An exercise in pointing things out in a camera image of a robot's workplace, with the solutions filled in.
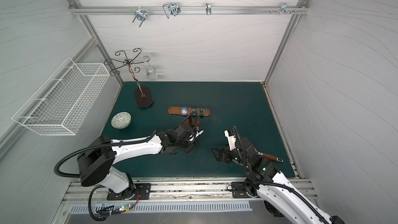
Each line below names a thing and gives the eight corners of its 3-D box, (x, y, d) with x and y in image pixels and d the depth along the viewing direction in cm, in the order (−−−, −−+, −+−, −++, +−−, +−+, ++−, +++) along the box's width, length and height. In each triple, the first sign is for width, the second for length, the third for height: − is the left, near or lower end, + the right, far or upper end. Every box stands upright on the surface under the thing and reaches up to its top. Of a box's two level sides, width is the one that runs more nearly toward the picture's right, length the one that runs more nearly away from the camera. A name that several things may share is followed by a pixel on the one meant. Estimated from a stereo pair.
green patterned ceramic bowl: (111, 129, 96) (108, 125, 92) (117, 115, 103) (114, 111, 99) (129, 129, 96) (126, 125, 92) (134, 115, 103) (132, 111, 99)
